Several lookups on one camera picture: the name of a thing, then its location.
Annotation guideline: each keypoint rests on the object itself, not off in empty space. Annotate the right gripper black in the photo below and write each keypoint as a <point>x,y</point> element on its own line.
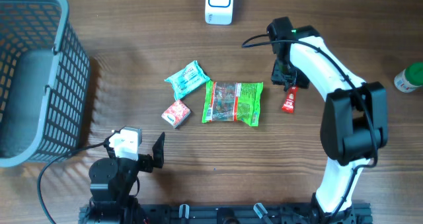
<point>277,76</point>

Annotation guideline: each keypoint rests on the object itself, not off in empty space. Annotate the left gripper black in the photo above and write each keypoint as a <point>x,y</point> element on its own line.
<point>146,163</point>

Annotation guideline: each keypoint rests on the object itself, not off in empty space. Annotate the red Nescafe sachet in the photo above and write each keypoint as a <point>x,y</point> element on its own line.
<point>289,104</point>

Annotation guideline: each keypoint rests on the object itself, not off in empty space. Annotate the red white small packet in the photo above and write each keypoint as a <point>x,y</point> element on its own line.
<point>176,113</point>

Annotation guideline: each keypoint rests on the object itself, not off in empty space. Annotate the green snack bag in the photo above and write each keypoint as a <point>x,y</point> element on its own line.
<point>232,102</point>

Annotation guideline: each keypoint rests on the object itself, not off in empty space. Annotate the mint green wipes pack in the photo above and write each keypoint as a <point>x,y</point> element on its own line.
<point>187,80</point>

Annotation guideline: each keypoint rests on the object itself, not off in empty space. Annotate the green lid white jar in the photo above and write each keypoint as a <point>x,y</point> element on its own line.
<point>410,79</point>

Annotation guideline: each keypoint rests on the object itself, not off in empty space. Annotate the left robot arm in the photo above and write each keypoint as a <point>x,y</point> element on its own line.
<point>112,179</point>

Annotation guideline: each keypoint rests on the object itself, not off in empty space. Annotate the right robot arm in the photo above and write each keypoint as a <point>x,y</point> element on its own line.
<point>354,124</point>

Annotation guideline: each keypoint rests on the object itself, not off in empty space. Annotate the white barcode scanner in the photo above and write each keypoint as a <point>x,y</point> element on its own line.
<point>219,12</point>

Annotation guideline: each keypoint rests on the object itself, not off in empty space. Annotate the grey plastic mesh basket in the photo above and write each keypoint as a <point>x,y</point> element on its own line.
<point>45,74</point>

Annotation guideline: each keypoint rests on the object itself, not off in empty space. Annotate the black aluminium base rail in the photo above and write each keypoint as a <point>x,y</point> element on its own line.
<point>283,213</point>

